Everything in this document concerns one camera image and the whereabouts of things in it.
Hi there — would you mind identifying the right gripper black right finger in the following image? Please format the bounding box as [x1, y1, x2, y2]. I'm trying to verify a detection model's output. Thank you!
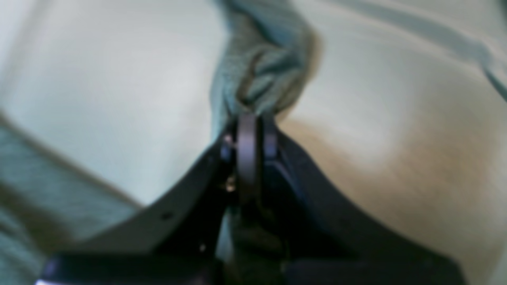
[259, 114, 465, 285]

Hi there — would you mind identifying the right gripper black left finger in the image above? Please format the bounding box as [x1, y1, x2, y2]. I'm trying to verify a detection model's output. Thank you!
[36, 114, 258, 285]

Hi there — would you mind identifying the green T-shirt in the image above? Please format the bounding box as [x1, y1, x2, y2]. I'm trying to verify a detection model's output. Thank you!
[1, 0, 314, 285]

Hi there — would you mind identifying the light green table cloth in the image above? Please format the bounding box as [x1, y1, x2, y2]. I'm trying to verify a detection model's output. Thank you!
[1, 0, 506, 285]

